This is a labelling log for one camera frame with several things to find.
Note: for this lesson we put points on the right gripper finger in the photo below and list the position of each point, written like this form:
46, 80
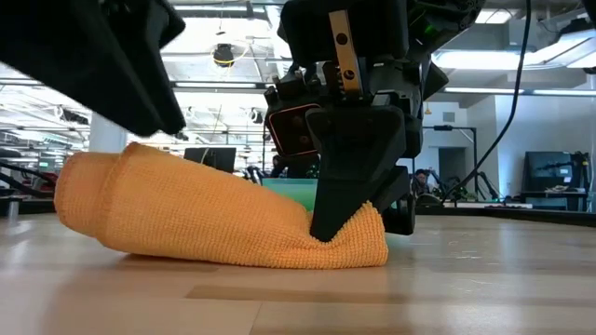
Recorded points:
354, 163
396, 205

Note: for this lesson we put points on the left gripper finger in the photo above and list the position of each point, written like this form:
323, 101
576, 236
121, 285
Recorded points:
107, 70

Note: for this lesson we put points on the orange microfiber towel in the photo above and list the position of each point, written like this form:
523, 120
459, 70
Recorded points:
209, 214

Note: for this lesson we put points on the teal plastic basket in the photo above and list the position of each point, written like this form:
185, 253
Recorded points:
291, 191

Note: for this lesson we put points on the small metal cylinder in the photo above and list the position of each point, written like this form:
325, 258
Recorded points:
12, 209

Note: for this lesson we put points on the person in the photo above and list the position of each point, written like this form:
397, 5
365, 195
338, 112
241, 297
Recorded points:
420, 179
279, 167

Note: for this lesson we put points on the white building pillar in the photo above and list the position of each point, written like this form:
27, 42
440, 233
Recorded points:
107, 137

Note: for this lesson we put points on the long ceiling light bar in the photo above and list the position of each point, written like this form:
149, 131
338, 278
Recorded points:
214, 85

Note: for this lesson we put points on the black ceiling device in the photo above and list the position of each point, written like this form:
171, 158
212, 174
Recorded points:
223, 56

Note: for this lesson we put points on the red object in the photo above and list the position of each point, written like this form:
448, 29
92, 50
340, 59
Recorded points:
44, 183

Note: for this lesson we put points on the black computer monitor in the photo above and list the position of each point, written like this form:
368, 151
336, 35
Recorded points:
214, 158
542, 170

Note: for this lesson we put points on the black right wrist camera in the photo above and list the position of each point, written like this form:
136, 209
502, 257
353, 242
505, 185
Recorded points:
291, 125

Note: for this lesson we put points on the black metal stand frame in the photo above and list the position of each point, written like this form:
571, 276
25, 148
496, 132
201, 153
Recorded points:
449, 127

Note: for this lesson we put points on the black aluminium table frame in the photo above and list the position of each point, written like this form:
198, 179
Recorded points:
512, 214

